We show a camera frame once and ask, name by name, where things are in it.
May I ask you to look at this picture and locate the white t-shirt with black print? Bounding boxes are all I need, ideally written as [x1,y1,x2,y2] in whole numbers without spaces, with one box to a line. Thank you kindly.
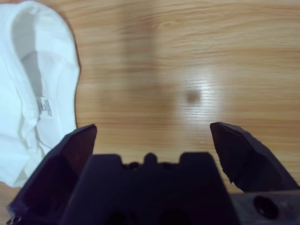
[0,0,82,189]

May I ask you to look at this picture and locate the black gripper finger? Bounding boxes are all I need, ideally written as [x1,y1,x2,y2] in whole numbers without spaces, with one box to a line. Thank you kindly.
[7,124,98,225]
[210,121,300,194]

